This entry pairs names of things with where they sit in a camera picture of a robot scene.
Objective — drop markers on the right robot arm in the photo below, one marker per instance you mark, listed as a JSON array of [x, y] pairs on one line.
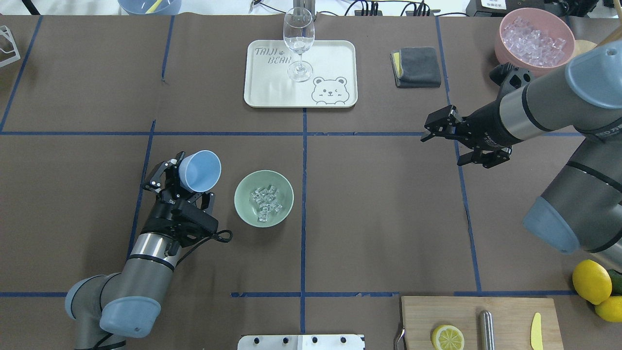
[[581, 208]]

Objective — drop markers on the yellow plastic knife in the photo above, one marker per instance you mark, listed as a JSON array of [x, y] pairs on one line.
[[536, 338]]

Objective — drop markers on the whole yellow lemon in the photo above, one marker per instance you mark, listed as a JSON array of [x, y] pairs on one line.
[[592, 282]]

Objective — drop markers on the light green bowl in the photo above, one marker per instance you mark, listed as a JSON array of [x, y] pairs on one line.
[[259, 179]]

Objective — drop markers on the blue bowl with fork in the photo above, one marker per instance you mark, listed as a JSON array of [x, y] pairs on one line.
[[138, 7]]

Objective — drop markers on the wooden stand with round base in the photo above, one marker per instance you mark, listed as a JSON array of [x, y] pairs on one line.
[[584, 46]]

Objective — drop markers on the green avocado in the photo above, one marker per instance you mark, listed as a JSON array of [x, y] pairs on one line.
[[616, 281]]

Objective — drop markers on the white bear tray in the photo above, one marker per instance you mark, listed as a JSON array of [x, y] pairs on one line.
[[332, 85]]

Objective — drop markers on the wooden cutting board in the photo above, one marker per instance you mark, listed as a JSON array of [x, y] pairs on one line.
[[512, 319]]

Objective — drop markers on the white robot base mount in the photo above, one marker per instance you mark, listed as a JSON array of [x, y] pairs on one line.
[[302, 342]]

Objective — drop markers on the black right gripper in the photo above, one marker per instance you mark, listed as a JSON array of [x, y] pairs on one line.
[[487, 127]]

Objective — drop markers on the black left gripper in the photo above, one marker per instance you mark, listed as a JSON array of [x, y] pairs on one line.
[[158, 217]]

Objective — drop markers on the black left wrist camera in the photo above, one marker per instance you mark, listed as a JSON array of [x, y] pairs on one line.
[[192, 222]]

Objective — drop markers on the white wire cup rack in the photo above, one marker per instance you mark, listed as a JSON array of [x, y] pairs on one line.
[[8, 48]]

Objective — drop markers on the light blue plastic cup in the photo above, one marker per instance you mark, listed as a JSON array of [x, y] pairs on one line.
[[200, 172]]

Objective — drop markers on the ice cubes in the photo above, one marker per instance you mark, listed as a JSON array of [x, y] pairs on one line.
[[266, 202]]

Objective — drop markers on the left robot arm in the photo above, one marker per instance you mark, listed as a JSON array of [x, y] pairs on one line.
[[109, 309]]

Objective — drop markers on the steel cylindrical handle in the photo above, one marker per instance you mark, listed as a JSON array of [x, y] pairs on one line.
[[487, 335]]

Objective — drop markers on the clear wine glass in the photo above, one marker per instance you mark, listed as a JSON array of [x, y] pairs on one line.
[[299, 36]]

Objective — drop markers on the half lemon slice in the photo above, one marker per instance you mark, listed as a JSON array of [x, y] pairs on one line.
[[447, 337]]

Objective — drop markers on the pink bowl with ice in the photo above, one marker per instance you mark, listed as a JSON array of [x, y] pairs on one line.
[[534, 39]]

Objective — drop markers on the grey folded cloth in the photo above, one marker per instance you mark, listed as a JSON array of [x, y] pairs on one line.
[[416, 67]]

